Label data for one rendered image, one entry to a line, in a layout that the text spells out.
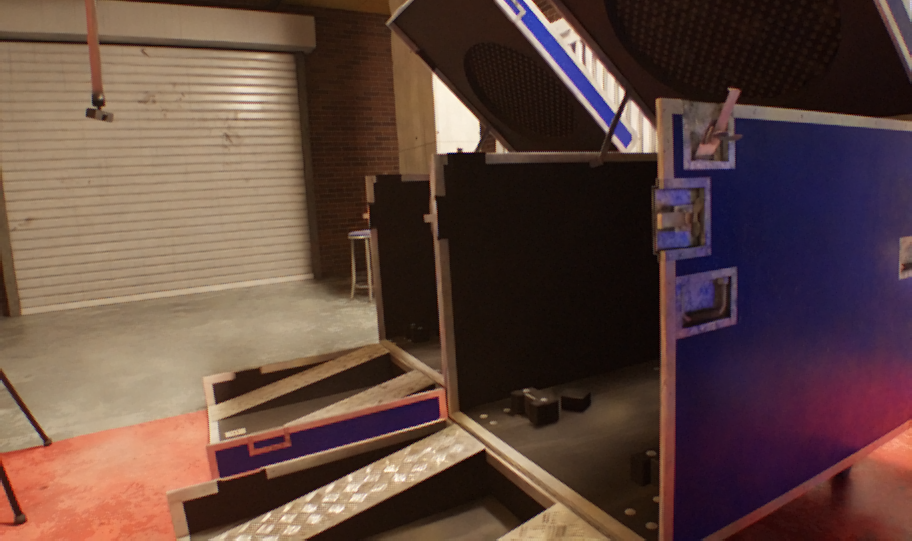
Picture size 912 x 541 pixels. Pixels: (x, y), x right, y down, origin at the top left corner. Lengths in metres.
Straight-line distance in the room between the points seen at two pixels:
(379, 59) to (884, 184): 6.50
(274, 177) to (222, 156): 0.60
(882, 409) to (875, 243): 0.43
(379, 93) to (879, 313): 6.45
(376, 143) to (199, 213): 2.28
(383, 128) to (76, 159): 3.39
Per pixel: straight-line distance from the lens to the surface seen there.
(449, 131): 3.74
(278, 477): 1.63
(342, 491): 1.52
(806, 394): 1.29
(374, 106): 7.20
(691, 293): 0.96
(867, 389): 1.53
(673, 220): 0.87
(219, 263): 6.53
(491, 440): 1.52
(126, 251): 6.50
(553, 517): 1.21
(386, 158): 7.16
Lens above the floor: 0.82
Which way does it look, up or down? 7 degrees down
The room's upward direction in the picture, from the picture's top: 3 degrees counter-clockwise
